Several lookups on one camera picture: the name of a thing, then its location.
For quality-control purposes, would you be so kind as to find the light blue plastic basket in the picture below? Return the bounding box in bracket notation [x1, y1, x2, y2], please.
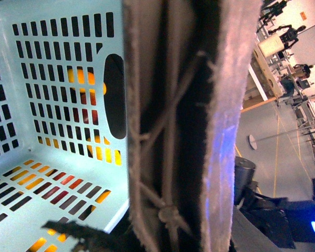
[0, 1, 129, 251]

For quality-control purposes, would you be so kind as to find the fuzzy left gripper right finger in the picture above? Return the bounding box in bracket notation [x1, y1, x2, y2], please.
[122, 1, 262, 251]

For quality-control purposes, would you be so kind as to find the dark frayed left gripper left finger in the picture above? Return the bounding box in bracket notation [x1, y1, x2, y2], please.
[41, 220, 113, 251]

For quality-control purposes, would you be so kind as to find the white floor stand pole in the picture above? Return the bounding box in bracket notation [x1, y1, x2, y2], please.
[247, 125, 315, 150]

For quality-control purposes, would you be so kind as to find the grey cylindrical robot joint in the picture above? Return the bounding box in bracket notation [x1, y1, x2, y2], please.
[234, 156, 256, 205]

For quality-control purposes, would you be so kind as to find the wooden workbench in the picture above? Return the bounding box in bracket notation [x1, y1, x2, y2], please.
[252, 34, 285, 98]

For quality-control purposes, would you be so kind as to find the black humanoid robot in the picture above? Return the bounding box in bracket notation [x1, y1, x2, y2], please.
[268, 25, 307, 49]

